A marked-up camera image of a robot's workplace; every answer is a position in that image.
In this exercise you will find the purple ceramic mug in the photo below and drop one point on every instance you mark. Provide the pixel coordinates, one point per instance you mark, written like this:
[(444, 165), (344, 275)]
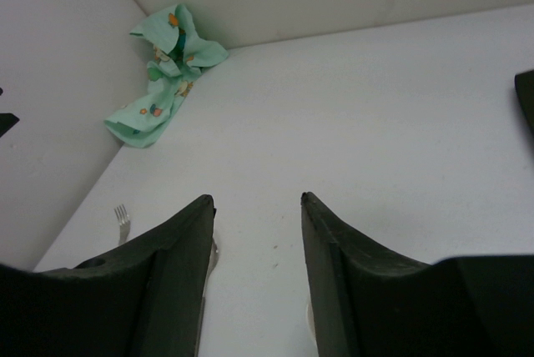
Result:
[(310, 319)]

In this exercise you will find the silver fork patterned handle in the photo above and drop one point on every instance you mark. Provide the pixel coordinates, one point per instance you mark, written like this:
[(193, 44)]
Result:
[(123, 223)]

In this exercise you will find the green cartoon print cloth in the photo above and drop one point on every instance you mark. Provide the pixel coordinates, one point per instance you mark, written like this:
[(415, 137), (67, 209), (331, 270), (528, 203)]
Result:
[(180, 57)]

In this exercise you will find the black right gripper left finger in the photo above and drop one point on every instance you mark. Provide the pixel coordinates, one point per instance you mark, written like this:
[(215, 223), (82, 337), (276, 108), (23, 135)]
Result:
[(143, 298)]

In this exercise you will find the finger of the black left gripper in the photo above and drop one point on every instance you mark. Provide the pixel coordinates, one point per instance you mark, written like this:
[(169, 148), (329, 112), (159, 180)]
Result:
[(7, 121)]

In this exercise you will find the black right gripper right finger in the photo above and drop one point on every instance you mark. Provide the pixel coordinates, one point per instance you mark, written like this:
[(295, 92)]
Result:
[(368, 300)]

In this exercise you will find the square brown glazed plate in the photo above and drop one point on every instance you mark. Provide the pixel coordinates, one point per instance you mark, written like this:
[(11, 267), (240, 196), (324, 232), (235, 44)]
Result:
[(524, 86)]

